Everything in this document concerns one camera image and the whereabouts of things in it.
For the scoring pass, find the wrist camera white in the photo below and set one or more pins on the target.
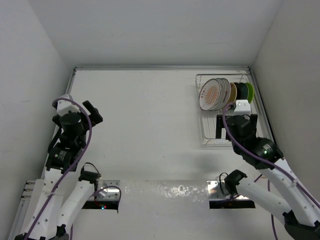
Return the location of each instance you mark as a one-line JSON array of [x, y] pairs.
[[64, 107], [241, 107]]

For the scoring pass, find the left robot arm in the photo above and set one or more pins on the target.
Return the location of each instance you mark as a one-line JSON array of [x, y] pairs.
[[54, 214]]

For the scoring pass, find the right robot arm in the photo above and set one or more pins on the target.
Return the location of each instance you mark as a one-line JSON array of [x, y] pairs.
[[296, 208]]

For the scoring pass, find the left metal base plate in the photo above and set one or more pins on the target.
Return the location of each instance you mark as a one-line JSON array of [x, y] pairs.
[[110, 191]]

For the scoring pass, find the white plate green flower outline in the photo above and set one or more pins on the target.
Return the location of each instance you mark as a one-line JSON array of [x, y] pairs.
[[222, 93]]

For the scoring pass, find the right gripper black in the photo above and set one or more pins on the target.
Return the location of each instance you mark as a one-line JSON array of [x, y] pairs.
[[218, 126]]

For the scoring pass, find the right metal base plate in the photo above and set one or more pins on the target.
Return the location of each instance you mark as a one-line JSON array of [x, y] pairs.
[[217, 192]]

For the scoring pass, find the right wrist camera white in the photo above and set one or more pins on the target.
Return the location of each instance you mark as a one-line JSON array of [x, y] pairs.
[[241, 107]]

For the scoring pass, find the beige plate floral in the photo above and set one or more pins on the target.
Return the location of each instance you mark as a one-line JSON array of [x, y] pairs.
[[233, 93]]

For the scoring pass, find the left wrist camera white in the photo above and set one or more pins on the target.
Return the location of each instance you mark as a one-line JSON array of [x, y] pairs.
[[64, 107]]

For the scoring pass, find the white plate orange sunburst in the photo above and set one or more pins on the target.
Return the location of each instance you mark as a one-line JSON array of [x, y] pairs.
[[209, 95]]

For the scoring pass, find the metal base plate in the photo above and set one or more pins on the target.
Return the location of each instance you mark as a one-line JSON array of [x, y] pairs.
[[217, 192], [110, 191]]

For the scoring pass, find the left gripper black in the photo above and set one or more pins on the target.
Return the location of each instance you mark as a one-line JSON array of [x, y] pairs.
[[95, 118]]

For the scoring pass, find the white plate red characters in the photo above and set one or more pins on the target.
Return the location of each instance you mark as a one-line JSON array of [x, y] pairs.
[[227, 91]]

